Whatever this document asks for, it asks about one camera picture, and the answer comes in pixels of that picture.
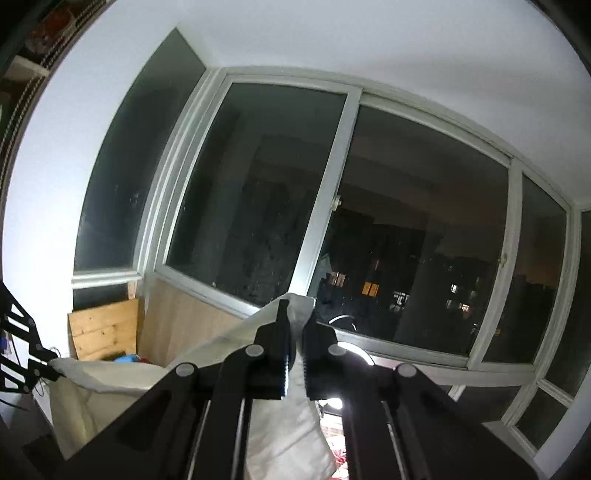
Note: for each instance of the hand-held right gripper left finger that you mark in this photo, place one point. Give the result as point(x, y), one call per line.
point(284, 369)

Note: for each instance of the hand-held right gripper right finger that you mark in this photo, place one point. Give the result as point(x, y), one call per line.
point(308, 369)

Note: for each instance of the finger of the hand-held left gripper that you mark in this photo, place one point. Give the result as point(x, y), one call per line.
point(23, 323)
point(32, 376)

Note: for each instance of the white garment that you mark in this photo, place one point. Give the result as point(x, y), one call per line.
point(286, 438)

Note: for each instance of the pine plank board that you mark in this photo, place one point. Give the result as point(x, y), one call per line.
point(104, 330)

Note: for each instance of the red patterned rug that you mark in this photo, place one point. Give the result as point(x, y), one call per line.
point(336, 454)

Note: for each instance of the blue cloth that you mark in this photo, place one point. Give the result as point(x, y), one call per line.
point(125, 358)

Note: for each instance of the brown wooden panel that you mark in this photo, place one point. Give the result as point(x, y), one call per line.
point(184, 318)

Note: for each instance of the large sliding window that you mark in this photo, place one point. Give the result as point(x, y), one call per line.
point(258, 194)

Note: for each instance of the wooden shelf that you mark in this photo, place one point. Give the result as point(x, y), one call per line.
point(27, 60)

